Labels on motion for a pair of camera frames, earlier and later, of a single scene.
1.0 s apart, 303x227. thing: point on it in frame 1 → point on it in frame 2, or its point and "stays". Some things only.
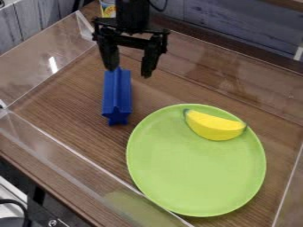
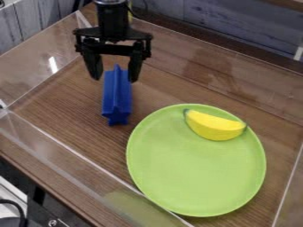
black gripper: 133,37 → 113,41
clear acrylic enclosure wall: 193,147 stays
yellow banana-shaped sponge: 214,128 stays
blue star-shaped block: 118,95 stays
